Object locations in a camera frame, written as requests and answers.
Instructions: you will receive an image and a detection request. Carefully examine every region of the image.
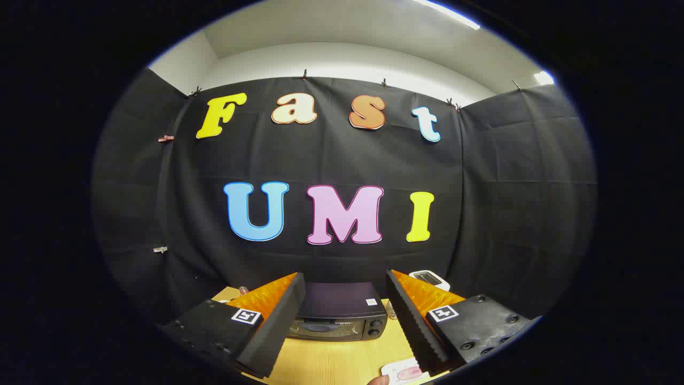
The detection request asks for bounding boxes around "black toaster oven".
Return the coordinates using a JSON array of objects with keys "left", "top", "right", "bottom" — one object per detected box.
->
[{"left": 287, "top": 282, "right": 388, "bottom": 342}]

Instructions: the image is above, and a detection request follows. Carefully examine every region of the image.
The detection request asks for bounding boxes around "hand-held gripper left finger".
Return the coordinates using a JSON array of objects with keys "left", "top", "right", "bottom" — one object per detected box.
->
[{"left": 159, "top": 272, "right": 306, "bottom": 379}]

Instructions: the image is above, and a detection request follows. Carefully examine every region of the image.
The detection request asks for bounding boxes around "white pop-up toaster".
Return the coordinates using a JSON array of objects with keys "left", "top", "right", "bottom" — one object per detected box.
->
[{"left": 409, "top": 270, "right": 451, "bottom": 292}]

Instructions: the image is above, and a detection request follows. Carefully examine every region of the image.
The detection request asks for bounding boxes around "long ceiling light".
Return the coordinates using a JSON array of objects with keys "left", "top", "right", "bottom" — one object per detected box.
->
[{"left": 414, "top": 0, "right": 481, "bottom": 30}]

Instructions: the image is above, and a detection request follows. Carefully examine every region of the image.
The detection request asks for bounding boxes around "white cherry print plate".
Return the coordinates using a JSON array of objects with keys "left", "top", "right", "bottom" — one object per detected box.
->
[{"left": 381, "top": 357, "right": 431, "bottom": 385}]

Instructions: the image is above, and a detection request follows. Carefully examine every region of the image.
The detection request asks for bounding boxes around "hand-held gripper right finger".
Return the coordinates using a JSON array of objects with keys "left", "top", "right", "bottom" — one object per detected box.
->
[{"left": 385, "top": 269, "right": 536, "bottom": 376}]

